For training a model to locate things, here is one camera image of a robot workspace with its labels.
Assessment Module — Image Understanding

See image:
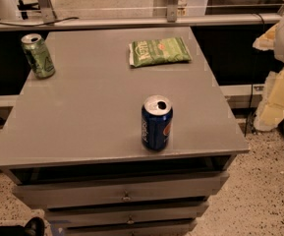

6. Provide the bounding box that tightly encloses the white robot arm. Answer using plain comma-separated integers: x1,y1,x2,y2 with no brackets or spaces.
253,15,284,132

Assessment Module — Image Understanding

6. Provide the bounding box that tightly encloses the black cable on rail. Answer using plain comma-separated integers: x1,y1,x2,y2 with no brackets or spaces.
0,16,81,28

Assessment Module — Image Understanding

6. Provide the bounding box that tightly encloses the black object bottom left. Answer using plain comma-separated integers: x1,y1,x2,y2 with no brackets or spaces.
0,217,45,236

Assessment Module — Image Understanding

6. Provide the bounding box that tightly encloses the bottom grey drawer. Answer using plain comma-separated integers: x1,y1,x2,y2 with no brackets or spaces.
65,219,197,236

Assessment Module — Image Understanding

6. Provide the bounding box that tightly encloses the blue pepsi can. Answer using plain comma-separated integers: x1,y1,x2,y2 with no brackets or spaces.
142,95,173,151

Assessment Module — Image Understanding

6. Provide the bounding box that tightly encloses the green soda can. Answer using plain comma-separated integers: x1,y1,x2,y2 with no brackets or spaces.
21,33,55,79

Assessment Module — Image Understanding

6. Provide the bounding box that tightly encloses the grey drawer cabinet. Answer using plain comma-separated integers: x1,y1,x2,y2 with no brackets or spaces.
0,27,251,236

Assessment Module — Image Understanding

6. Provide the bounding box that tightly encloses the green chip bag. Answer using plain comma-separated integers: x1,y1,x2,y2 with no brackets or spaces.
129,37,192,68

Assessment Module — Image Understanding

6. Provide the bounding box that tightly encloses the grey drawer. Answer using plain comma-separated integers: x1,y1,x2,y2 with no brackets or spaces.
46,200,208,228
65,219,197,236
13,171,229,208

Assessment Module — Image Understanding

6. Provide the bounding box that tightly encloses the grey metal rail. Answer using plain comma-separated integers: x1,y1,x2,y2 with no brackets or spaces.
0,13,281,31

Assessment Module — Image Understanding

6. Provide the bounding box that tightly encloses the top grey drawer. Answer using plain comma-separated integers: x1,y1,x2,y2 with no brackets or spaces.
13,171,229,208

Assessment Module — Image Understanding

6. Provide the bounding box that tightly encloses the black hanging cable right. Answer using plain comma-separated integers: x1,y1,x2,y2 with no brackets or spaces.
244,13,266,138

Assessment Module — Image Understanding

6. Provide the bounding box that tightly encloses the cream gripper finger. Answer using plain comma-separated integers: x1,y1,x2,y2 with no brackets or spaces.
253,24,277,51
254,67,284,132

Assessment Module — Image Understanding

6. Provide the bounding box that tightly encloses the middle grey drawer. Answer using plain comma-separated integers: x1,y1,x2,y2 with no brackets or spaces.
46,200,208,228

